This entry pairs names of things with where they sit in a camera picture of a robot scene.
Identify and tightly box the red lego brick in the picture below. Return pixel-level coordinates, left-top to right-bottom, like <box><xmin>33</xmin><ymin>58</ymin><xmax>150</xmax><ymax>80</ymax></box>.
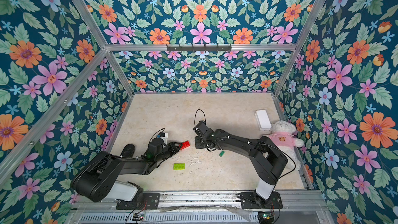
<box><xmin>180</xmin><ymin>141</ymin><xmax>190</xmax><ymax>150</ymax></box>

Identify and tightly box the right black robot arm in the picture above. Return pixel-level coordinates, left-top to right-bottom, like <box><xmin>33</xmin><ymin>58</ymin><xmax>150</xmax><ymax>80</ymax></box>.
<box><xmin>193</xmin><ymin>120</ymin><xmax>288</xmax><ymax>201</ymax></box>

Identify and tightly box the black hook rail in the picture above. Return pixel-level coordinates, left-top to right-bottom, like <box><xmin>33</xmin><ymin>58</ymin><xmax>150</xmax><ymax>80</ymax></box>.
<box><xmin>166</xmin><ymin>44</ymin><xmax>232</xmax><ymax>52</ymax></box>

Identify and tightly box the white teddy bear pink shirt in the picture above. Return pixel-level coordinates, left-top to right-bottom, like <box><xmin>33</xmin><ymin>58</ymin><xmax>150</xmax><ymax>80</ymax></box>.
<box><xmin>266</xmin><ymin>120</ymin><xmax>304</xmax><ymax>170</ymax></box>

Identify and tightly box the small circuit board left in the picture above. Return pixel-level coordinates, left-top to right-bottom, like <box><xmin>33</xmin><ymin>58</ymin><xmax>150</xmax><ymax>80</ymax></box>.
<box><xmin>131</xmin><ymin>213</ymin><xmax>145</xmax><ymax>222</ymax></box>

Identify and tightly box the lime green lego brick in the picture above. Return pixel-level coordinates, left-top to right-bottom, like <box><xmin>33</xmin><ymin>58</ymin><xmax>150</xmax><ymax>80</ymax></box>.
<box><xmin>173</xmin><ymin>163</ymin><xmax>186</xmax><ymax>171</ymax></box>

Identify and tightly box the white plastic box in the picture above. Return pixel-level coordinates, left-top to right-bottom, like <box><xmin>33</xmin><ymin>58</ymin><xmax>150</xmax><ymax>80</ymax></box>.
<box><xmin>256</xmin><ymin>110</ymin><xmax>272</xmax><ymax>131</ymax></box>

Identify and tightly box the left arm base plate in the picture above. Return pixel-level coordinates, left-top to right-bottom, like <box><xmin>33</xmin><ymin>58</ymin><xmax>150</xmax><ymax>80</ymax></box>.
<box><xmin>116</xmin><ymin>193</ymin><xmax>160</xmax><ymax>211</ymax></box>

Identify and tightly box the small circuit board right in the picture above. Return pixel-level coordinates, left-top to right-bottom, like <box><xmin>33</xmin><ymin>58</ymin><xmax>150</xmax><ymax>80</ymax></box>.
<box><xmin>258</xmin><ymin>212</ymin><xmax>275</xmax><ymax>224</ymax></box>

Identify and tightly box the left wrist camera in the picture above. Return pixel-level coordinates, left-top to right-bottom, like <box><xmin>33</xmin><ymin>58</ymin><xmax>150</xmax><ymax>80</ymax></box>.
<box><xmin>159</xmin><ymin>132</ymin><xmax>169</xmax><ymax>144</ymax></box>

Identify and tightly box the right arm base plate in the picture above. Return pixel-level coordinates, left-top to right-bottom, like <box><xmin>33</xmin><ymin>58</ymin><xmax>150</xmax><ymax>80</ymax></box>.
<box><xmin>238</xmin><ymin>191</ymin><xmax>283</xmax><ymax>209</ymax></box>

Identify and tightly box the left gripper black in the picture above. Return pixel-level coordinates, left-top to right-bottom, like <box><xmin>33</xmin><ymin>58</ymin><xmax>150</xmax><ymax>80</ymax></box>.
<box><xmin>154</xmin><ymin>141</ymin><xmax>183</xmax><ymax>163</ymax></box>

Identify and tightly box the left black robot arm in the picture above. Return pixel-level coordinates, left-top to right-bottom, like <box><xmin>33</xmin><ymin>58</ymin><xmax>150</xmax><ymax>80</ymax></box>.
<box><xmin>70</xmin><ymin>138</ymin><xmax>183</xmax><ymax>202</ymax></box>

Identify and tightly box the small circuit board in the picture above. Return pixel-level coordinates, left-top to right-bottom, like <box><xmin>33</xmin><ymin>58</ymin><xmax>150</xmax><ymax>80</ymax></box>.
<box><xmin>258</xmin><ymin>212</ymin><xmax>275</xmax><ymax>224</ymax></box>
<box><xmin>131</xmin><ymin>213</ymin><xmax>145</xmax><ymax>222</ymax></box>

